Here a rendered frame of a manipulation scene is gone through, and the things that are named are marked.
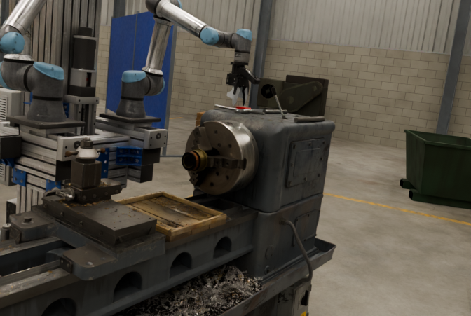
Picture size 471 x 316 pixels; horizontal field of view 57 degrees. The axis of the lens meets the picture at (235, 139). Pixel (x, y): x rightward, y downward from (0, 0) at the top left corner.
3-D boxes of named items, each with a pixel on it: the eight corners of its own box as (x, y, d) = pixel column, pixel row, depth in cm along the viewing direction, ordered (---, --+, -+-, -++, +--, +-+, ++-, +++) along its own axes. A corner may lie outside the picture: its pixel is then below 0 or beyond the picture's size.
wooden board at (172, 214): (161, 199, 190) (162, 190, 190) (226, 223, 169) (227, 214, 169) (104, 212, 166) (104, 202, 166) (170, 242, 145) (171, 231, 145)
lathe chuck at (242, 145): (190, 172, 204) (209, 109, 195) (242, 204, 187) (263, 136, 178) (176, 175, 197) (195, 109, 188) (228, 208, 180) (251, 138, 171)
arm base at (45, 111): (19, 117, 181) (19, 93, 180) (50, 115, 194) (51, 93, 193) (42, 122, 174) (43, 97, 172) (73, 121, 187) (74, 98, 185)
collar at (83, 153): (89, 153, 149) (90, 144, 149) (103, 158, 144) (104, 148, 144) (68, 155, 143) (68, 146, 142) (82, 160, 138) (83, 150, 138)
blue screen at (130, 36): (87, 117, 1015) (94, 13, 979) (122, 118, 1054) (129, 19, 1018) (139, 157, 662) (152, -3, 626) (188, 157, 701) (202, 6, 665)
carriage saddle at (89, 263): (80, 211, 165) (81, 196, 164) (167, 252, 137) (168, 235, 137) (-2, 228, 141) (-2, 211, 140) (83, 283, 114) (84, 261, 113)
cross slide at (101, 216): (77, 197, 162) (78, 185, 161) (156, 232, 137) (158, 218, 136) (33, 205, 149) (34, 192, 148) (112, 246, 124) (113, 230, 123)
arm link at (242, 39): (240, 30, 214) (255, 31, 210) (237, 52, 216) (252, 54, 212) (232, 27, 207) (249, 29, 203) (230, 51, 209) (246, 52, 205)
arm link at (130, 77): (115, 94, 222) (116, 68, 220) (132, 94, 234) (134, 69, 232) (134, 98, 217) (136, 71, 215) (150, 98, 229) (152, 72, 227)
